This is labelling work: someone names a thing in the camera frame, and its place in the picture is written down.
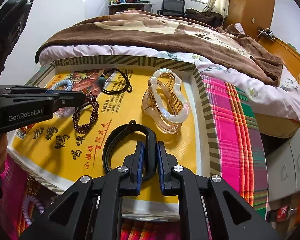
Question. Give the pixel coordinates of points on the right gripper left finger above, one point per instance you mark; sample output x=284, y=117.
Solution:
x=130, y=185

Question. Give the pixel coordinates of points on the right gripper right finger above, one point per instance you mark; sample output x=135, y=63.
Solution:
x=168, y=184

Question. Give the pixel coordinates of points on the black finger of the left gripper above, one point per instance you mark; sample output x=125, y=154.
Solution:
x=25, y=105

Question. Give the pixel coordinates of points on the black wristband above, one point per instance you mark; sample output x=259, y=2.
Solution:
x=118, y=134

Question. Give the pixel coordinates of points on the striped cardboard tray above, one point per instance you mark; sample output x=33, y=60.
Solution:
x=56, y=156

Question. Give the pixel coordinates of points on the plaid colourful cloth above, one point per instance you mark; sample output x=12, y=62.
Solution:
x=241, y=161

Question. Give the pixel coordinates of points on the wooden desk shelf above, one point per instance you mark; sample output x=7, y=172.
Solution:
x=121, y=7

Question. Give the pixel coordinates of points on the grey drawer cabinet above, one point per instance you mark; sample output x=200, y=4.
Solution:
x=283, y=167

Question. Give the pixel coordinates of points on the cola bottle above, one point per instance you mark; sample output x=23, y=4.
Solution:
x=282, y=214

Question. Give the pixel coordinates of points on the bed with white sheet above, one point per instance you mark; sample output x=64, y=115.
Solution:
x=277, y=109

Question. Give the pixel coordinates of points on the brown blanket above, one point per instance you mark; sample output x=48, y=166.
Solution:
x=227, y=47

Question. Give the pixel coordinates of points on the black office chair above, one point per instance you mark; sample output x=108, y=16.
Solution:
x=172, y=8

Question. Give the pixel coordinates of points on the wooden headboard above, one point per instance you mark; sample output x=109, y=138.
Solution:
x=289, y=56

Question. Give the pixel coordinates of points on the wooden wardrobe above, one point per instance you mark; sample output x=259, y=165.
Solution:
x=253, y=15

